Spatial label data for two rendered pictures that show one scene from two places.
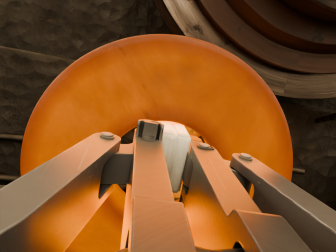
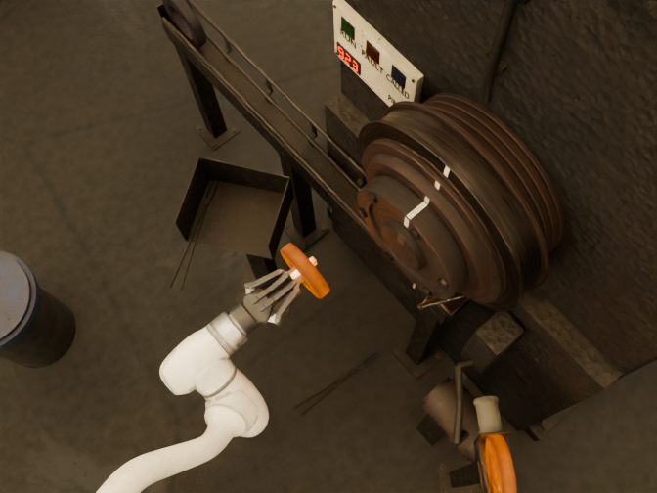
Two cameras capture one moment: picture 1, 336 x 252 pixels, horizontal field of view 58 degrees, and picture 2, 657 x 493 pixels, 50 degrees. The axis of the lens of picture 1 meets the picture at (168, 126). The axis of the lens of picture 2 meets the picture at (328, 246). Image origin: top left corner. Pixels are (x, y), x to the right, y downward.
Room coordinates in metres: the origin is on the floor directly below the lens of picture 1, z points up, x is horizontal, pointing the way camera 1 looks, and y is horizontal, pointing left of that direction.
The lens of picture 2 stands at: (-0.03, -0.52, 2.44)
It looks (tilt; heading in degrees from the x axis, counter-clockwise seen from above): 69 degrees down; 62
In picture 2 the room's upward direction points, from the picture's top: 5 degrees counter-clockwise
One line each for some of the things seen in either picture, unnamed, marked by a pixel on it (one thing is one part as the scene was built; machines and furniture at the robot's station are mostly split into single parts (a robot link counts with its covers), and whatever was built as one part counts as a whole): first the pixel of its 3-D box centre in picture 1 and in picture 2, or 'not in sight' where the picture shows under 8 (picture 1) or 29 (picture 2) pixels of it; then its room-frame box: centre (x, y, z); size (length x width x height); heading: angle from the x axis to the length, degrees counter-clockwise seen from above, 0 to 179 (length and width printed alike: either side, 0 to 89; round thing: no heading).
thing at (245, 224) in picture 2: not in sight; (250, 246); (0.14, 0.31, 0.36); 0.26 x 0.20 x 0.72; 132
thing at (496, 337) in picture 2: not in sight; (492, 340); (0.49, -0.37, 0.68); 0.11 x 0.08 x 0.24; 7
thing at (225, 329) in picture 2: not in sight; (229, 332); (-0.05, -0.03, 0.83); 0.09 x 0.06 x 0.09; 97
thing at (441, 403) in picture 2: not in sight; (453, 427); (0.35, -0.48, 0.27); 0.22 x 0.13 x 0.53; 97
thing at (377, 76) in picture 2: not in sight; (375, 64); (0.51, 0.21, 1.15); 0.26 x 0.02 x 0.18; 97
